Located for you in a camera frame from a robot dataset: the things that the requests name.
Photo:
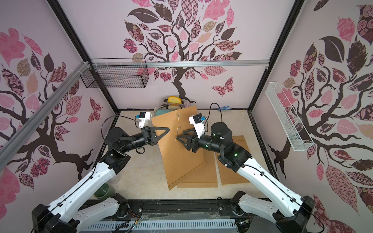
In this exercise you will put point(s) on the black wire basket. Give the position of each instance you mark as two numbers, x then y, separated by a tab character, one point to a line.
125	73

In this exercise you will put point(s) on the white wire shelf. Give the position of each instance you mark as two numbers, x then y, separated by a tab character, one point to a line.
293	126

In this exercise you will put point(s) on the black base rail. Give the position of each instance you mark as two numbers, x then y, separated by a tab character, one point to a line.
180	208

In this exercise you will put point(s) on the white slotted cable duct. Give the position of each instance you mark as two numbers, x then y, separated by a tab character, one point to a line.
161	225

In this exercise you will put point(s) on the green cup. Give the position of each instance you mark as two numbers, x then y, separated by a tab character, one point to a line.
104	192

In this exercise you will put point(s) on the aluminium rail wall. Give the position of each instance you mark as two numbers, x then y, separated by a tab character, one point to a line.
20	138
175	64

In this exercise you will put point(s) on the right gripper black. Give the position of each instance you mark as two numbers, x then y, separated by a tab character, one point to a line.
194	141

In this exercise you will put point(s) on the front bread slice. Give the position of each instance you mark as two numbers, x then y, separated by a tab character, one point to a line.
174	107

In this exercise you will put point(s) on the mint green toaster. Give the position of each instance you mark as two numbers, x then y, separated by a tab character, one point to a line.
162	109

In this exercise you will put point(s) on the aluminium rail left wall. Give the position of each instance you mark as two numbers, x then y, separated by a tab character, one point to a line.
20	138

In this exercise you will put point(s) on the blue object by back wall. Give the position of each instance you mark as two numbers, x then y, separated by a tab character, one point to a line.
224	108

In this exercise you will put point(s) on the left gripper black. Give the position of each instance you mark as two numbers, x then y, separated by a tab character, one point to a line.
149	136

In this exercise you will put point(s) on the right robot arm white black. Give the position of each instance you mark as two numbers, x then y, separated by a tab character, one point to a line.
289	211

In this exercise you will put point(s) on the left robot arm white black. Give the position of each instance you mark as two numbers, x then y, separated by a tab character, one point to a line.
65	215

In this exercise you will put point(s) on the aluminium rail back wall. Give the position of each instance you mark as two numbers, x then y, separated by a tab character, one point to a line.
175	64

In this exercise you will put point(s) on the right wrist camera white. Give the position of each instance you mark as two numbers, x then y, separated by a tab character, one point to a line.
198	121

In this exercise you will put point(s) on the brown file bag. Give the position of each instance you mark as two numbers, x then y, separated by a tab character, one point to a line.
204	176
177	161
227	176

